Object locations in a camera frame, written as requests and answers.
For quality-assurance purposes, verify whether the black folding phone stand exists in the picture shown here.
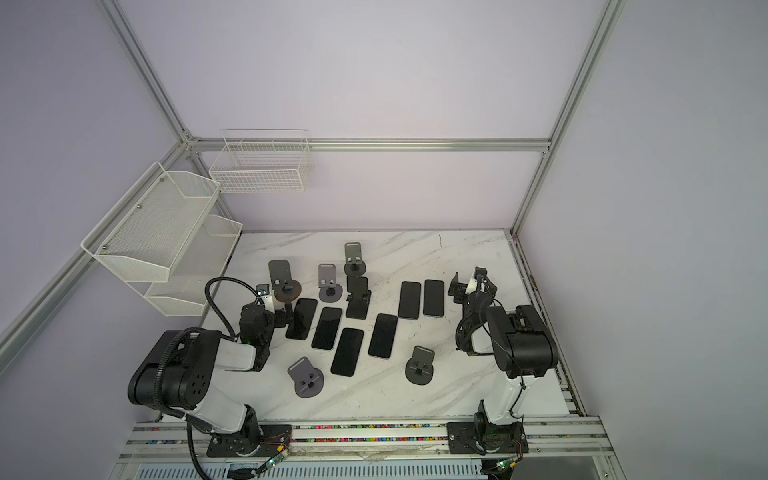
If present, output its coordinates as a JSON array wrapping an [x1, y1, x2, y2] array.
[[346, 276, 371, 320]]

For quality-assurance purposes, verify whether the grey round stand middle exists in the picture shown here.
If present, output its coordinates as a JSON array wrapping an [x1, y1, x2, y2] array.
[[318, 263, 343, 303]]

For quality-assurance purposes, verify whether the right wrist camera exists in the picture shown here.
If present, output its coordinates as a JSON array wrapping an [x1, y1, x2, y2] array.
[[466, 274, 485, 294]]

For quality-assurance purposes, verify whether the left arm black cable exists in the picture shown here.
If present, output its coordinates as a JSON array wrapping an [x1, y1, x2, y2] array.
[[152, 275, 262, 480]]

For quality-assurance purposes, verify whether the grey round stand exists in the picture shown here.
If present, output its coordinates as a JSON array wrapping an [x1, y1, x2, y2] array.
[[318, 263, 343, 303], [287, 357, 324, 399]]

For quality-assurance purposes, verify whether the white wire basket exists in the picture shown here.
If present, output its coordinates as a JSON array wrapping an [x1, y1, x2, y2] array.
[[209, 129, 313, 194]]

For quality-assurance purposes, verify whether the dark round stand rear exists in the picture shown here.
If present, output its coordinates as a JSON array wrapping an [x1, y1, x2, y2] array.
[[344, 242, 367, 277]]

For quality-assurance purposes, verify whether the white mesh upper shelf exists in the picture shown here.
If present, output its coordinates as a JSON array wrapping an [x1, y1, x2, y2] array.
[[81, 162, 220, 283]]

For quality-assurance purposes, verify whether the white mesh lower shelf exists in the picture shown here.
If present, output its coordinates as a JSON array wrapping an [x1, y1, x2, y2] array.
[[144, 215, 242, 317]]

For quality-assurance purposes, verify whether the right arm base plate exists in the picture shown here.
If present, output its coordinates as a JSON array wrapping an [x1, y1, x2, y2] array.
[[447, 422, 529, 455]]

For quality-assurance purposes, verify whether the dark round stand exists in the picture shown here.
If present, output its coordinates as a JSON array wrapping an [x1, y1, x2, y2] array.
[[405, 345, 435, 386], [344, 242, 367, 277]]

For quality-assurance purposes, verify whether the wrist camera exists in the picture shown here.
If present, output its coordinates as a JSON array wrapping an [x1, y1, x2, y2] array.
[[466, 274, 485, 294], [255, 284, 275, 312]]

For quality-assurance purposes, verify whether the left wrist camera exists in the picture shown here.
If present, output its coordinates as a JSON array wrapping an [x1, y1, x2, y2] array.
[[255, 284, 275, 312]]

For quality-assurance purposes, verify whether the aluminium mounting rail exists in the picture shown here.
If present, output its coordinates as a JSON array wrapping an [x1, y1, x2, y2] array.
[[109, 416, 626, 479]]

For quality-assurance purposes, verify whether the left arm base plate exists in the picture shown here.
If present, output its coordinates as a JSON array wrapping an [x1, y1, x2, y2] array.
[[206, 424, 293, 458]]

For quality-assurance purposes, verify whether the grey round stand front left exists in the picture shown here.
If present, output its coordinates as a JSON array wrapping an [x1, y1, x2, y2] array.
[[287, 357, 324, 399]]

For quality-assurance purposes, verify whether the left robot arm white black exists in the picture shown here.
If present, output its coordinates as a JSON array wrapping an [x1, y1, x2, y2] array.
[[127, 301, 276, 440]]

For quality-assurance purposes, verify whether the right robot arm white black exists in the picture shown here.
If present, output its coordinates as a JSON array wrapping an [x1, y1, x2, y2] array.
[[447, 267, 559, 455]]

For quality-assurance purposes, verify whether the white mesh shelf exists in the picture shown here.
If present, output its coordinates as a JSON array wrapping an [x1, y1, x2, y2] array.
[[144, 215, 242, 317], [81, 162, 220, 283]]

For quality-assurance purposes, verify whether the dark round stand front right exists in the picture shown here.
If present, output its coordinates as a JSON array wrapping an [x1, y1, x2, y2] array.
[[405, 345, 435, 386]]

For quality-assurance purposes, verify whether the black phone with reflection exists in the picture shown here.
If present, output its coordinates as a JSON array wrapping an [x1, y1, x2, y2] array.
[[311, 307, 343, 350]]

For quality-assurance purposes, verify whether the brown round phone stand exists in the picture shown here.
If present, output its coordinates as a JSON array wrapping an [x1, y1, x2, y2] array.
[[268, 259, 302, 304]]

